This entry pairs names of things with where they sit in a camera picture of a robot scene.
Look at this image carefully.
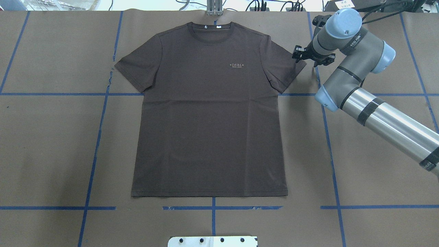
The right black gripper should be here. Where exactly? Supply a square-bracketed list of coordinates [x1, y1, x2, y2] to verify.
[292, 45, 335, 67]

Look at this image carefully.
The dark brown t-shirt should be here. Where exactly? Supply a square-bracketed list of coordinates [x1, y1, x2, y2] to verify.
[115, 22, 306, 197]

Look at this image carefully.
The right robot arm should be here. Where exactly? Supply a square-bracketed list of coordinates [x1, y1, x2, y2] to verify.
[294, 8, 438, 176]

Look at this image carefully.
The blue tape centre short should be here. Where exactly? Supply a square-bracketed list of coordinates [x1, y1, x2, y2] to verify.
[211, 197, 216, 236]

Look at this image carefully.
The blue tape line right lengthwise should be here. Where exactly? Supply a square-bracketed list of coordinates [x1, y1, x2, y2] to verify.
[307, 12, 347, 247]

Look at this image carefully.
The blue tape line lengthwise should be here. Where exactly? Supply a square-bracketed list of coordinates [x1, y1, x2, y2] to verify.
[307, 12, 347, 247]
[78, 11, 124, 247]

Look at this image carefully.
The white mounting plate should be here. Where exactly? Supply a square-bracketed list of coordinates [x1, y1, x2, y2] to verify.
[167, 236, 259, 247]

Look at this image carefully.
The blue tape line left lengthwise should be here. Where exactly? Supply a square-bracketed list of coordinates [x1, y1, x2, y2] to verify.
[78, 11, 124, 247]

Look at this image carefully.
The blue tape line near crosswise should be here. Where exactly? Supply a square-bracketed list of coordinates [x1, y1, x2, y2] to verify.
[0, 204, 439, 211]

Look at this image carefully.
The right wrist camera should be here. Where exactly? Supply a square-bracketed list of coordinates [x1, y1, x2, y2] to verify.
[312, 14, 332, 28]

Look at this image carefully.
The aluminium frame post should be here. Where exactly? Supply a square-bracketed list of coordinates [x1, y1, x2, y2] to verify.
[206, 0, 224, 16]

